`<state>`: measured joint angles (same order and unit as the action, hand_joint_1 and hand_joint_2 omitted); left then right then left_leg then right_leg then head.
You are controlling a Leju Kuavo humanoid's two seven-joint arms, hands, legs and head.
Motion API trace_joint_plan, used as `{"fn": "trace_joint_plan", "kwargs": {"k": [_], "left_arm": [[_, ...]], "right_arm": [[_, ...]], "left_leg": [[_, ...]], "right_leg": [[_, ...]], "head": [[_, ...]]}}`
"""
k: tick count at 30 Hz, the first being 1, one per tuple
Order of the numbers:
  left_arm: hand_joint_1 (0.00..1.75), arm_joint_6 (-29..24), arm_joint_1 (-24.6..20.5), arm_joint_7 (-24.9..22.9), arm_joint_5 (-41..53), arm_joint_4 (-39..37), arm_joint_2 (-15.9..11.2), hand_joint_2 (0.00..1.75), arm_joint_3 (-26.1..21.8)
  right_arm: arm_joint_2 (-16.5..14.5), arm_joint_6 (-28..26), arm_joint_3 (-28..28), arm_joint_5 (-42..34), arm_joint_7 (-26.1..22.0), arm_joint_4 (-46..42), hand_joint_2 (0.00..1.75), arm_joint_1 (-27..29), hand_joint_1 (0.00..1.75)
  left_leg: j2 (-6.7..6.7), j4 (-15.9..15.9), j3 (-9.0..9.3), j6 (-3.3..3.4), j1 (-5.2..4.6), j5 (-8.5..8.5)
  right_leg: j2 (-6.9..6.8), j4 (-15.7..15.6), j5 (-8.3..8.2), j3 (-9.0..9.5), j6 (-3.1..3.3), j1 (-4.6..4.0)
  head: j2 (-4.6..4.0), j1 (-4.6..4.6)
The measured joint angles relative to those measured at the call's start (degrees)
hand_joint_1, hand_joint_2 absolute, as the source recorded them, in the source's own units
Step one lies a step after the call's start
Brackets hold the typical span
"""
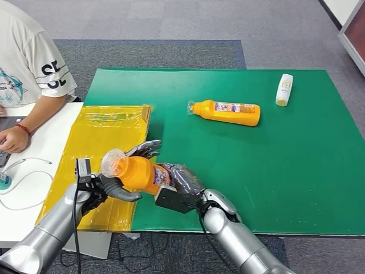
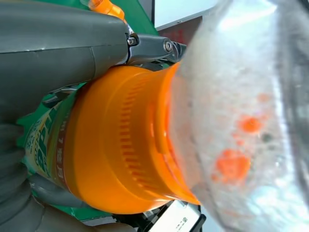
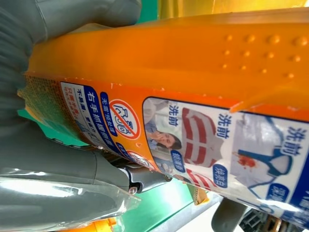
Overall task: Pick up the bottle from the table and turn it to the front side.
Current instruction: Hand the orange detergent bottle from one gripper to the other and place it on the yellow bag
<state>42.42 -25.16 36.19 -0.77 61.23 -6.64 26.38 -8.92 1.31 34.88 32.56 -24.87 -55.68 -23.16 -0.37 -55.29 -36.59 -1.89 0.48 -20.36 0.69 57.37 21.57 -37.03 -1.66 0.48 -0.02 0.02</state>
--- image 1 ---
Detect person's hand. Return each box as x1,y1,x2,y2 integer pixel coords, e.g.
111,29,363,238
0,126,31,154

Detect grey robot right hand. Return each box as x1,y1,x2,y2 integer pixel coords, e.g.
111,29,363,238
159,163,205,198

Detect red bracelet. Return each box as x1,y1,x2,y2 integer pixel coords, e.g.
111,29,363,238
14,123,32,137

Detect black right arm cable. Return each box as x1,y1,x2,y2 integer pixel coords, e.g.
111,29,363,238
197,211,238,274

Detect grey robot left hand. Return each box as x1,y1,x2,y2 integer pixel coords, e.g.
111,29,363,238
81,139,162,217

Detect teal round device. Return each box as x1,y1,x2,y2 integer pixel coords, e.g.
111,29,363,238
0,173,13,192

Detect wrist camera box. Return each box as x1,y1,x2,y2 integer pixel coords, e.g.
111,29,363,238
75,158,93,184
154,184,201,215

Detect orange detergent bottle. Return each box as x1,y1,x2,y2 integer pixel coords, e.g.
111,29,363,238
101,148,175,196
187,99,261,127

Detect small white bottle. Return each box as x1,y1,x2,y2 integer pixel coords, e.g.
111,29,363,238
275,74,293,107

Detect white cable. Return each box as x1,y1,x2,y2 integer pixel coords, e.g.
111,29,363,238
0,158,54,211

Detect black floor cables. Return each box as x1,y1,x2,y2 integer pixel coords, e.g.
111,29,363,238
114,233,172,274

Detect yellow film-wrapped board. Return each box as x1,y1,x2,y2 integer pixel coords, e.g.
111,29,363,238
35,104,157,232

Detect dark grey laptop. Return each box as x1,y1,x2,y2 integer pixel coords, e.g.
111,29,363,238
0,116,26,133

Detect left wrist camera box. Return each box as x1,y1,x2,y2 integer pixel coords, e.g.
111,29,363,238
75,158,93,184

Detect white-framed cabinet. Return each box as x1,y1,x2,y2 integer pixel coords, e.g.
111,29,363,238
337,0,365,79

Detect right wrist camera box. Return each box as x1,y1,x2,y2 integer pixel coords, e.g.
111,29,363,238
154,184,201,215

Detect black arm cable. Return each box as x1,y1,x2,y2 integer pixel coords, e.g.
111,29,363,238
72,180,84,274
197,211,238,274

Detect green table mat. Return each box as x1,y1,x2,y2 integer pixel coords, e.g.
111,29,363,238
84,68,365,236

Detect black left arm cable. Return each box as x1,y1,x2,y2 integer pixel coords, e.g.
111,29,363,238
72,180,84,274

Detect person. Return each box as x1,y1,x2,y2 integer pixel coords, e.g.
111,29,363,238
0,0,78,154

